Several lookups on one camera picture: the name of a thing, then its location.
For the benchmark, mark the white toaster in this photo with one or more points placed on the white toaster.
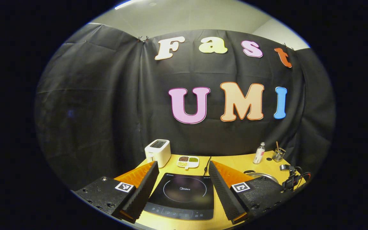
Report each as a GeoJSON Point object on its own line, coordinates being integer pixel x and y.
{"type": "Point", "coordinates": [158, 155]}

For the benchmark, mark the clear bottle with pink label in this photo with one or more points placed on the clear bottle with pink label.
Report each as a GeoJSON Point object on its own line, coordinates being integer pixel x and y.
{"type": "Point", "coordinates": [258, 156]}

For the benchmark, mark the white divided dish of beans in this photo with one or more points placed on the white divided dish of beans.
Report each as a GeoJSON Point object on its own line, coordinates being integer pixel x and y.
{"type": "Point", "coordinates": [187, 162]}

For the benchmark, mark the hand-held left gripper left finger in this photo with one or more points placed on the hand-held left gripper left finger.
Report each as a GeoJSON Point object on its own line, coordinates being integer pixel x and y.
{"type": "Point", "coordinates": [141, 195]}

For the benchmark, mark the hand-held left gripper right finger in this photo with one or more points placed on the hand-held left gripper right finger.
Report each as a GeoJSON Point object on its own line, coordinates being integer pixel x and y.
{"type": "Point", "coordinates": [225, 195]}

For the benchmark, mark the black induction cooktop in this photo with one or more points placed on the black induction cooktop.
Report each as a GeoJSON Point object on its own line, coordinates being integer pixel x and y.
{"type": "Point", "coordinates": [184, 191]}

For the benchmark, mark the clear glass cup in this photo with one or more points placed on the clear glass cup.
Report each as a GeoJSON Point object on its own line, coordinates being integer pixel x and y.
{"type": "Point", "coordinates": [278, 156]}

